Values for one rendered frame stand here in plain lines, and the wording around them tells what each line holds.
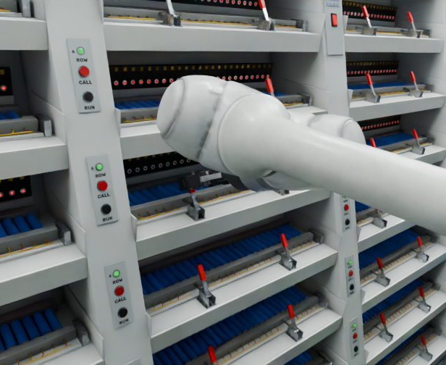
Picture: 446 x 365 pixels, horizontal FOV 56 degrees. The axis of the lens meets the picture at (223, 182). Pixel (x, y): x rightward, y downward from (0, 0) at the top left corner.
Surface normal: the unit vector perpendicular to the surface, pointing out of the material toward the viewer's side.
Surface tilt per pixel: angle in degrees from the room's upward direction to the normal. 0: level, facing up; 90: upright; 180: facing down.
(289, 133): 48
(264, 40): 109
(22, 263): 19
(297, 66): 90
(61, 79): 90
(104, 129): 90
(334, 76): 90
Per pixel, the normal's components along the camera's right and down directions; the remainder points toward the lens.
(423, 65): -0.78, 0.18
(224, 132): -0.15, 0.15
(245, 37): 0.62, 0.37
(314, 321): 0.09, -0.91
